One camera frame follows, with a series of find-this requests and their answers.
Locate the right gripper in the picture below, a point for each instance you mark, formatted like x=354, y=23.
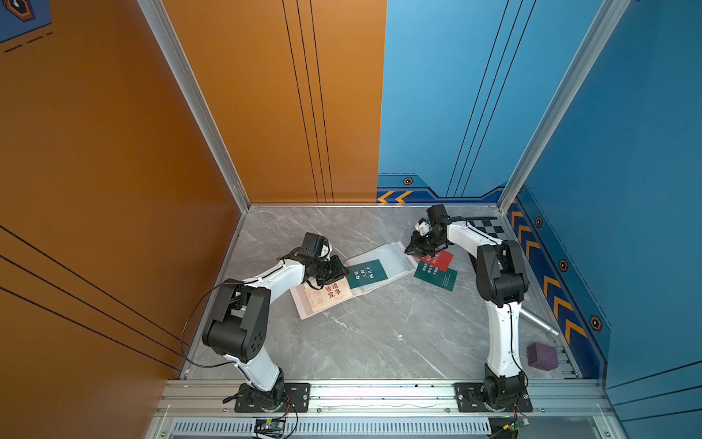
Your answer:
x=415, y=248

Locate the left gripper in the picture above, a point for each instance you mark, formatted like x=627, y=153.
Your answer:
x=337, y=271

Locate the green card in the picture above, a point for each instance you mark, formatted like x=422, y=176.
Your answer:
x=362, y=275
x=434, y=276

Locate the cream card red characters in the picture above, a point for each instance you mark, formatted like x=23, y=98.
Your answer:
x=310, y=301

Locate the pink photo album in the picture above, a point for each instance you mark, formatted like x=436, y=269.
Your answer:
x=396, y=263

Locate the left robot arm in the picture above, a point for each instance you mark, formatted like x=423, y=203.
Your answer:
x=237, y=325

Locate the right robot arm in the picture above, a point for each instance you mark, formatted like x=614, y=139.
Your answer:
x=501, y=280

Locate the red money card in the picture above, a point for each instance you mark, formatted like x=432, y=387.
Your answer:
x=440, y=261

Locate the black white chessboard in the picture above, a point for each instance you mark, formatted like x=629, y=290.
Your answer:
x=495, y=227

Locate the silver microphone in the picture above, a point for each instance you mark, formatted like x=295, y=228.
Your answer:
x=538, y=322

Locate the left green circuit board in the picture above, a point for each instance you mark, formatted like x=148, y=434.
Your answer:
x=274, y=428

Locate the green circuit board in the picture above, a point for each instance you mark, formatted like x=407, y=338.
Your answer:
x=515, y=427
x=274, y=428

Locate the purple cube box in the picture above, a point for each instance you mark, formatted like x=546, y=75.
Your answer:
x=543, y=357

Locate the right green circuit board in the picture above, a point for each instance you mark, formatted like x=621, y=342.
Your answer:
x=515, y=427

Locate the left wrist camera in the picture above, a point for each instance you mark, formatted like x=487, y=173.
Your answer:
x=315, y=246

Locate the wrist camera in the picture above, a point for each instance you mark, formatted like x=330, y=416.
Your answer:
x=436, y=222
x=315, y=246

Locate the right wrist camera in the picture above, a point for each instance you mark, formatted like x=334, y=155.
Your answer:
x=436, y=222

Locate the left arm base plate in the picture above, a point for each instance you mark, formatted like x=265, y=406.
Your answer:
x=250, y=400

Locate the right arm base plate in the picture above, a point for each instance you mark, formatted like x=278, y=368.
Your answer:
x=472, y=398

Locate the aluminium front rail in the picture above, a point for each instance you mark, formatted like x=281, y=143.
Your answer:
x=404, y=398

